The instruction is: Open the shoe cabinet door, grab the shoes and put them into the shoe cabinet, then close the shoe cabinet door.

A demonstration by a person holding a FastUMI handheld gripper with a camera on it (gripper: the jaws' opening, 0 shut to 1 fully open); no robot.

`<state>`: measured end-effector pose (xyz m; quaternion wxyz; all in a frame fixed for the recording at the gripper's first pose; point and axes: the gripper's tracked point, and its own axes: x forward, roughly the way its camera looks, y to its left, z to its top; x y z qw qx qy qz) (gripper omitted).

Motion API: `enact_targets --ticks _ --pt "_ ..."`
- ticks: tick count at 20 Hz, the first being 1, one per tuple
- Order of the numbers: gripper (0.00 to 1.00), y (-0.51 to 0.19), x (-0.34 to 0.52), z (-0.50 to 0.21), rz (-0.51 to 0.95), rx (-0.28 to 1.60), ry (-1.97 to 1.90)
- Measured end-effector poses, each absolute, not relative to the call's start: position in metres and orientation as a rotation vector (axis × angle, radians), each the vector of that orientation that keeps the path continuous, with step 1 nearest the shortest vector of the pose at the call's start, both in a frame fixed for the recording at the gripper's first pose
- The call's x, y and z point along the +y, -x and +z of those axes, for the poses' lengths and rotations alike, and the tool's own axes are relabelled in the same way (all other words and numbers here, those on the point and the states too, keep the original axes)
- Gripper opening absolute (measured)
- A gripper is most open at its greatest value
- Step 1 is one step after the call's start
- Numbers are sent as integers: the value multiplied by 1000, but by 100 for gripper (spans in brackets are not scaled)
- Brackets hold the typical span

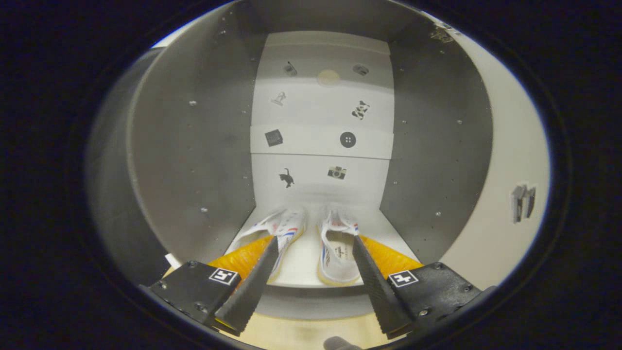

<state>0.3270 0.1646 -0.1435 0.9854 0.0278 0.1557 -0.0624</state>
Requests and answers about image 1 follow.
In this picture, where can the grey shoe cabinet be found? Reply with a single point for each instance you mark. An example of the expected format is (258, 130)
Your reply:
(194, 160)

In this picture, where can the white canvas shoe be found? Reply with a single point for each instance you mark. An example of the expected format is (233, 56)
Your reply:
(291, 228)
(335, 257)

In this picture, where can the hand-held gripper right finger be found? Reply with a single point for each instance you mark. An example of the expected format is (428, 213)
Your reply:
(381, 291)

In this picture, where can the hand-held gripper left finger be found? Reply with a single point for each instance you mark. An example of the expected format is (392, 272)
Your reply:
(252, 291)

